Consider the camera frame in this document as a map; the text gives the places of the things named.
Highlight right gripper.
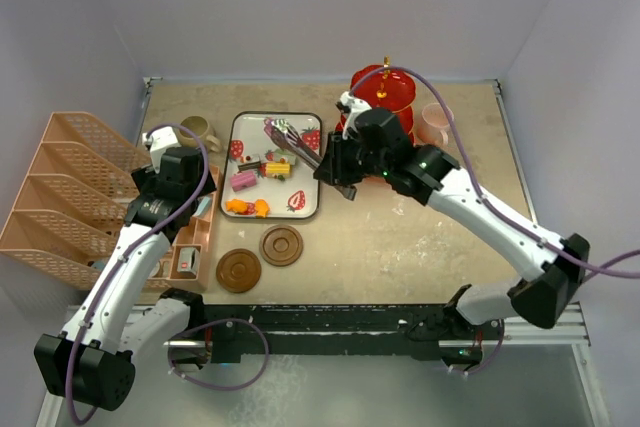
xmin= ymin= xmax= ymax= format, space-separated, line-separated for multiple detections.
xmin=315 ymin=129 xmax=391 ymax=186

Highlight metal tongs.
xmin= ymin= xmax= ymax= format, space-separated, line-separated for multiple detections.
xmin=281 ymin=132 xmax=359 ymax=201

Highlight purple cake slice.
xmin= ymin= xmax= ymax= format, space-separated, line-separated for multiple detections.
xmin=264 ymin=118 xmax=301 ymax=148

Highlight green cake slice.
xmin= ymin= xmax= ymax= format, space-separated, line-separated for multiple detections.
xmin=272 ymin=149 xmax=297 ymax=166

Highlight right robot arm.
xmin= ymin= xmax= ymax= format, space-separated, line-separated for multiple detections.
xmin=314 ymin=92 xmax=590 ymax=338

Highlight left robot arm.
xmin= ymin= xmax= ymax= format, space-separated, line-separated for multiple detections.
xmin=34 ymin=123 xmax=216 ymax=425

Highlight beige ceramic mug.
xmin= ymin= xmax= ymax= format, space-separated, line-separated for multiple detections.
xmin=176 ymin=115 xmax=222 ymax=152

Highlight red three-tier cake stand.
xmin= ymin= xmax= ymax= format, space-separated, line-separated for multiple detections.
xmin=355 ymin=70 xmax=416 ymax=143

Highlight pink mug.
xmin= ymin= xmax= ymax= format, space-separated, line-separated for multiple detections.
xmin=415 ymin=102 xmax=451 ymax=147

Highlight pink cake slice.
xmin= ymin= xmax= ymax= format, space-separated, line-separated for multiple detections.
xmin=230 ymin=170 xmax=257 ymax=192

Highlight orange fish cake left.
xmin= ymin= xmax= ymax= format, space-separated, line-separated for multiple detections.
xmin=225 ymin=199 xmax=249 ymax=215

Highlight orange fish cake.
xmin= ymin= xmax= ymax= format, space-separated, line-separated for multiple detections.
xmin=225 ymin=199 xmax=249 ymax=215
xmin=247 ymin=199 xmax=270 ymax=218

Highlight chocolate cake slice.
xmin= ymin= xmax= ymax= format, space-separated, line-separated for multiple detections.
xmin=237 ymin=154 xmax=262 ymax=172

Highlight white strawberry tray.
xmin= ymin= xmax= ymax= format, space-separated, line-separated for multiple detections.
xmin=219 ymin=111 xmax=322 ymax=220

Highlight small grey box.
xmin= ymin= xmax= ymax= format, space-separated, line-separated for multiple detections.
xmin=176 ymin=246 xmax=200 ymax=276

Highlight orange fish cake right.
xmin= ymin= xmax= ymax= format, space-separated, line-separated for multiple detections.
xmin=247 ymin=199 xmax=270 ymax=218

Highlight yellow cake slice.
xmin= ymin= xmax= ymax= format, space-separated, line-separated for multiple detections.
xmin=263 ymin=162 xmax=292 ymax=181

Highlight brown wooden coaster left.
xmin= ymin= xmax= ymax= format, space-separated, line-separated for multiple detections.
xmin=216 ymin=249 xmax=262 ymax=293

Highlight brown wooden coaster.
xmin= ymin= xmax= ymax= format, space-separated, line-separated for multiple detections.
xmin=259 ymin=224 xmax=304 ymax=267
xmin=216 ymin=249 xmax=262 ymax=293

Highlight pink desk organizer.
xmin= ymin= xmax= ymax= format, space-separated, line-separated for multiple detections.
xmin=0 ymin=111 xmax=223 ymax=293

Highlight brown wooden coaster right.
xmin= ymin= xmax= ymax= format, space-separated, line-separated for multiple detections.
xmin=259 ymin=224 xmax=304 ymax=267

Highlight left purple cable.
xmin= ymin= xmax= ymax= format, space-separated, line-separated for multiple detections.
xmin=64 ymin=122 xmax=209 ymax=426

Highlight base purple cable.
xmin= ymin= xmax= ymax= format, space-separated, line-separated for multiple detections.
xmin=167 ymin=316 xmax=272 ymax=392

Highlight black base frame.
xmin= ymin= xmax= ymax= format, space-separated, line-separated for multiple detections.
xmin=161 ymin=288 xmax=504 ymax=366

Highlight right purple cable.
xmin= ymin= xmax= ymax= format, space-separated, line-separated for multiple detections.
xmin=347 ymin=65 xmax=640 ymax=376

